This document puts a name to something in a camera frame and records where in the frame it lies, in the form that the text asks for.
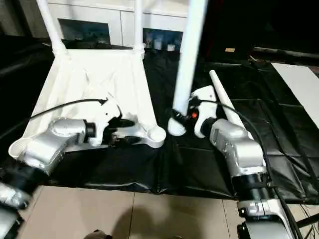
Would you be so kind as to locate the small white cup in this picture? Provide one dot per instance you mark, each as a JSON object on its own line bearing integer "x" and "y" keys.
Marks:
{"x": 157, "y": 44}
{"x": 171, "y": 47}

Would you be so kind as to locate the black metal rail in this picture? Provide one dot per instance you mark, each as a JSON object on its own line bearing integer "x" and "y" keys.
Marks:
{"x": 286, "y": 51}

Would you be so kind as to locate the white plastic table top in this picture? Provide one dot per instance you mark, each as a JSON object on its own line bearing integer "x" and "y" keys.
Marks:
{"x": 87, "y": 79}

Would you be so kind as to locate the small tan label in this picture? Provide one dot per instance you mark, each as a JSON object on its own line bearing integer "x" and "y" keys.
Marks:
{"x": 230, "y": 49}

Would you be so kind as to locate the white plastic table leg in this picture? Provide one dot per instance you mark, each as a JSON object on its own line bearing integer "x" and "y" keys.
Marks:
{"x": 189, "y": 54}
{"x": 224, "y": 99}
{"x": 139, "y": 25}
{"x": 51, "y": 27}

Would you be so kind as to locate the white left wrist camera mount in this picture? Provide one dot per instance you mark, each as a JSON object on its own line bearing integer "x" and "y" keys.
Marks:
{"x": 107, "y": 112}

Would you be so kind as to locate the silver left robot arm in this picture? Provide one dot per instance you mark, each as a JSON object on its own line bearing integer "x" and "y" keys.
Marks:
{"x": 49, "y": 144}

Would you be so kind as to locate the white cabinet with glass doors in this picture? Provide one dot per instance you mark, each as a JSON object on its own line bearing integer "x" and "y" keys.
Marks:
{"x": 112, "y": 17}

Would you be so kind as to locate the black work mat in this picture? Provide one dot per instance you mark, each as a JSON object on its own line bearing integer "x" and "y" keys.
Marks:
{"x": 261, "y": 119}

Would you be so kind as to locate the white flat board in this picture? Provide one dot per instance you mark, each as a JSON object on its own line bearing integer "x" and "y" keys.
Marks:
{"x": 299, "y": 87}

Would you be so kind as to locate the black metal stand frame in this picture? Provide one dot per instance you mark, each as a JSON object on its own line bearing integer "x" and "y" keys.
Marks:
{"x": 307, "y": 220}

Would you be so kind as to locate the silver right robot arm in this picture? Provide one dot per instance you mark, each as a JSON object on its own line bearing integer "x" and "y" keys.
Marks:
{"x": 239, "y": 149}

